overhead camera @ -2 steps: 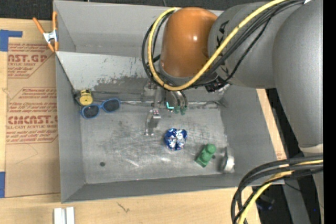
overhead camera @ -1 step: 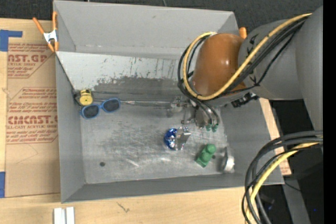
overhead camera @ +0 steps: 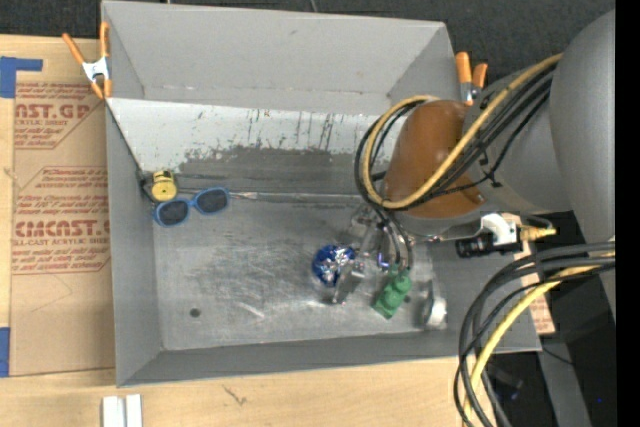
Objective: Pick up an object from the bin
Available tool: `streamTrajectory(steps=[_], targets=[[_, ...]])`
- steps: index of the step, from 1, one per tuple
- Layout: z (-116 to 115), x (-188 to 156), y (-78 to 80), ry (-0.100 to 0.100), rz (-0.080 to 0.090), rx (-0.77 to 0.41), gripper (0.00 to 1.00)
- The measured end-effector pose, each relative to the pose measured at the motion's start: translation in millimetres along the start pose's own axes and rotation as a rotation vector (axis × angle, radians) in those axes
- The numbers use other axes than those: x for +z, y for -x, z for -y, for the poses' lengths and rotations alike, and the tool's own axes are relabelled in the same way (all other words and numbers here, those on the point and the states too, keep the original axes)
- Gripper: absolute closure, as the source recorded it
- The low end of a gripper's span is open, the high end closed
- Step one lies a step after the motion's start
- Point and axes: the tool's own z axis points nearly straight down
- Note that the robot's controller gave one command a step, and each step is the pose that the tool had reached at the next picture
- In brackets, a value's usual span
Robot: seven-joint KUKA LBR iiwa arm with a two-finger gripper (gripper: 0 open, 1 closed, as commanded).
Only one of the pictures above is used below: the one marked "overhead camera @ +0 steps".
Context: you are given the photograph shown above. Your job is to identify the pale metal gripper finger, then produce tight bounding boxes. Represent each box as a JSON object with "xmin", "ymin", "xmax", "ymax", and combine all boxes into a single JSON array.
[{"xmin": 330, "ymin": 259, "xmax": 368, "ymax": 307}]

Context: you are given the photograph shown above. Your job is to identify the blue and silver shiny ball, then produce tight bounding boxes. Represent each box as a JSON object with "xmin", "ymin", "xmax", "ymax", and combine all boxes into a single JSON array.
[{"xmin": 311, "ymin": 243, "xmax": 357, "ymax": 287}]

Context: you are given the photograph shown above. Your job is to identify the clear glass cup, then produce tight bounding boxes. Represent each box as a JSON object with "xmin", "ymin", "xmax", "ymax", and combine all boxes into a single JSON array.
[{"xmin": 417, "ymin": 279, "xmax": 449, "ymax": 330}]

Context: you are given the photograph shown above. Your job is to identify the grey metal bin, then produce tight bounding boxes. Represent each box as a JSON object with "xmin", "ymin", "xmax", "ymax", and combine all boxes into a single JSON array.
[{"xmin": 99, "ymin": 0, "xmax": 544, "ymax": 389}]

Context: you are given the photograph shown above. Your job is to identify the blue sunglasses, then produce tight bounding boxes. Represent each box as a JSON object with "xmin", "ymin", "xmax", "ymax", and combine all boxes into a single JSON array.
[{"xmin": 151, "ymin": 186, "xmax": 232, "ymax": 229}]

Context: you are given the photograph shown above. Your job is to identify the yellow cylinder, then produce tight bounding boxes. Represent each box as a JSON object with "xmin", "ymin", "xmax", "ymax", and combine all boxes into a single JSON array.
[{"xmin": 142, "ymin": 168, "xmax": 180, "ymax": 203}]

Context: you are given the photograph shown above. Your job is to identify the brown cardboard board, red print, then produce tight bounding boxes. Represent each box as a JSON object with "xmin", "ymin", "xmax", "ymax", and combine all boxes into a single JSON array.
[{"xmin": 0, "ymin": 33, "xmax": 557, "ymax": 377}]

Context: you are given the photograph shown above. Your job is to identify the black cylinder on white bracket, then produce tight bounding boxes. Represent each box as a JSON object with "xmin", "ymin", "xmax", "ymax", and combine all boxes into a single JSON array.
[{"xmin": 454, "ymin": 212, "xmax": 559, "ymax": 260}]

